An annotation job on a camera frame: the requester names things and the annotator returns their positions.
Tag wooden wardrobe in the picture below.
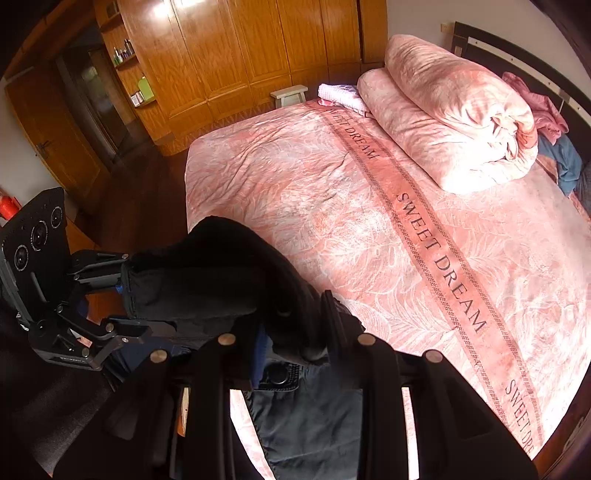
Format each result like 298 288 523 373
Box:
92 0 389 155

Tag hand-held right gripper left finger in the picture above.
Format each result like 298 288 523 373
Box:
53 323 271 480

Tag pink printed bed sheet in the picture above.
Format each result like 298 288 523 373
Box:
185 99 591 478

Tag dark wooden headboard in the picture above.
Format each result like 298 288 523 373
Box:
450 21 591 139

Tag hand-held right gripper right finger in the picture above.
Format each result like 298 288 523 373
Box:
321 290 539 480

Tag row of small bottles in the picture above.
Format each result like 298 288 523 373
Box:
112 39 136 65

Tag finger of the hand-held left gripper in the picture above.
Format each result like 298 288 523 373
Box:
28 302 154 372
69 249 136 297

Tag red canister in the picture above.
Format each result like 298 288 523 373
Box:
0 185 20 221

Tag pink crumpled clothes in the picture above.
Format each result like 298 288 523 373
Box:
502 71 570 139

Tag wooden door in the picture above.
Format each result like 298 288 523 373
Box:
4 69 112 199

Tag grey pillow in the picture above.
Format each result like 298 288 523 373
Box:
575 159 591 208

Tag white wooden stool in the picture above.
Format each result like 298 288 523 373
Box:
270 84 309 109

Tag blue crumpled garment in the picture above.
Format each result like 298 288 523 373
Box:
538 136 583 197

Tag white folded cloth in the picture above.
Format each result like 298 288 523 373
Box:
318 83 370 114

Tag black padded pants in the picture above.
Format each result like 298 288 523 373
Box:
121 216 368 480

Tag folded pink quilt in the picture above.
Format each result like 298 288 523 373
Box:
358 33 539 193

